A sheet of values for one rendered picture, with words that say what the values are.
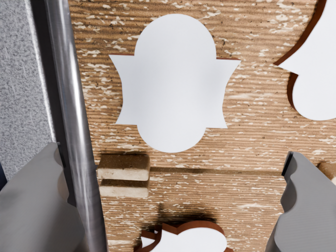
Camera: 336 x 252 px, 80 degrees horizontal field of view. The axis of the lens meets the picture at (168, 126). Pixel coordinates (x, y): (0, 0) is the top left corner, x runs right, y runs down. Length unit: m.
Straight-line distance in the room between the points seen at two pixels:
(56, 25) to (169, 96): 0.13
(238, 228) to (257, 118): 0.19
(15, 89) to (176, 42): 0.19
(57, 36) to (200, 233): 0.28
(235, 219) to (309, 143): 0.15
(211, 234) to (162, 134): 0.15
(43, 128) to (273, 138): 0.28
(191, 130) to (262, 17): 0.12
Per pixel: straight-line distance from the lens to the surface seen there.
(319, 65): 0.23
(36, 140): 0.31
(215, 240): 0.31
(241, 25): 0.21
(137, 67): 0.19
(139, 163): 0.24
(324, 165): 0.31
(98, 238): 0.43
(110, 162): 0.25
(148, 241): 0.34
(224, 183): 0.29
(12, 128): 0.32
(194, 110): 0.21
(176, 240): 0.31
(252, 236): 0.39
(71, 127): 0.27
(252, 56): 0.22
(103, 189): 0.26
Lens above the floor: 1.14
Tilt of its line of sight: 62 degrees down
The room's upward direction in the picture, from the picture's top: 179 degrees counter-clockwise
